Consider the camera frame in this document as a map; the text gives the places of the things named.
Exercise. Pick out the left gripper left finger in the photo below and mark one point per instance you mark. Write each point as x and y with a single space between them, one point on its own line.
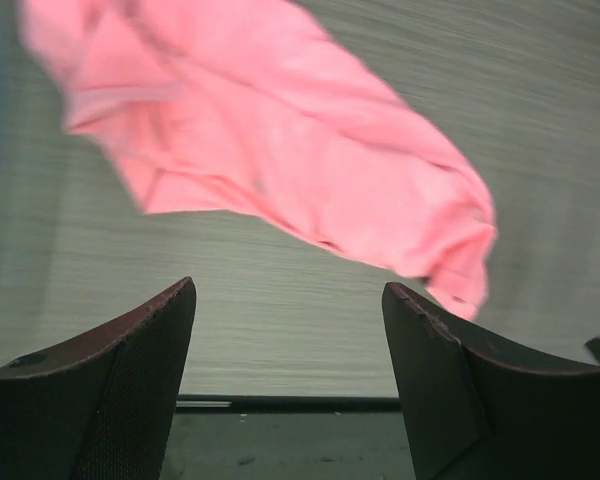
99 405

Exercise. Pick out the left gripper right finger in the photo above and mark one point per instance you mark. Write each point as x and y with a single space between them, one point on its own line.
477 405

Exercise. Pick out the light pink t shirt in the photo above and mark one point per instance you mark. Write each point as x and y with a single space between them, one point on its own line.
252 107

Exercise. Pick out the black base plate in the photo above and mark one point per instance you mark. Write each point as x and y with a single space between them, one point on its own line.
243 404

